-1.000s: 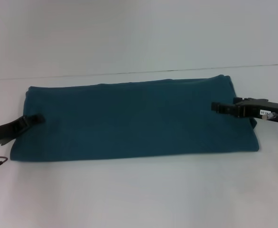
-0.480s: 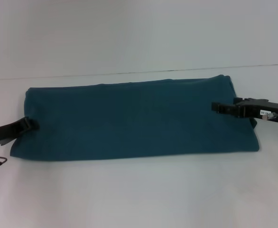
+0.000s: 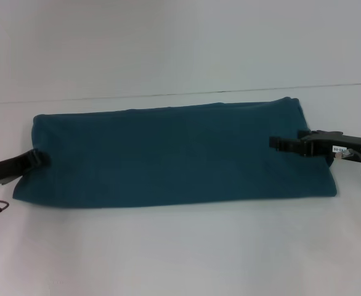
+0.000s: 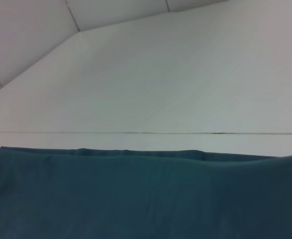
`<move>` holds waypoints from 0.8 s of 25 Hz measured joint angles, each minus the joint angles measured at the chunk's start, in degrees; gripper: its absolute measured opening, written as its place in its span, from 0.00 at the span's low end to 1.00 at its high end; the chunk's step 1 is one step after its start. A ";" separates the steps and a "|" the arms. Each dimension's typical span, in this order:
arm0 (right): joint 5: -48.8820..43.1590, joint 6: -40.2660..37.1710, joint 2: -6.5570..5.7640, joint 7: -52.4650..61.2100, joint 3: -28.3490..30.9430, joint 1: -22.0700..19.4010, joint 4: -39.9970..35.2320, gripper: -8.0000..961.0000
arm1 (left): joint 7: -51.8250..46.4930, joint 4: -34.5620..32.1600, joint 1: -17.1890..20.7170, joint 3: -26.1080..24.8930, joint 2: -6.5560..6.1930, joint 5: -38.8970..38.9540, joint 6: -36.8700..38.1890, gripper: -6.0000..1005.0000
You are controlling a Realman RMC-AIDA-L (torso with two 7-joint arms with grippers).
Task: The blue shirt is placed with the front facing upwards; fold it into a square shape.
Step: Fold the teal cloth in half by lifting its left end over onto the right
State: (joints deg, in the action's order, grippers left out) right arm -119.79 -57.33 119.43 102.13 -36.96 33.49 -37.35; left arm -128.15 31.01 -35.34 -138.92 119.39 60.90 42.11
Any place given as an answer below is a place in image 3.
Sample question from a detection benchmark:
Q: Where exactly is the teal blue printed t-shirt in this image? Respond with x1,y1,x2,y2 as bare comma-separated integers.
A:
12,97,336,211

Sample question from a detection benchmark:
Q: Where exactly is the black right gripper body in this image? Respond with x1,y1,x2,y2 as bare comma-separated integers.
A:
300,129,361,163

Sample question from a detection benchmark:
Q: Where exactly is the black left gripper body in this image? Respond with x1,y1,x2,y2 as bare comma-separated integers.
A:
0,150,35,186

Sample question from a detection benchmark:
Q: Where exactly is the right arm cable with connector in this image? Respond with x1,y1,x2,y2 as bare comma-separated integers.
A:
334,147,361,191

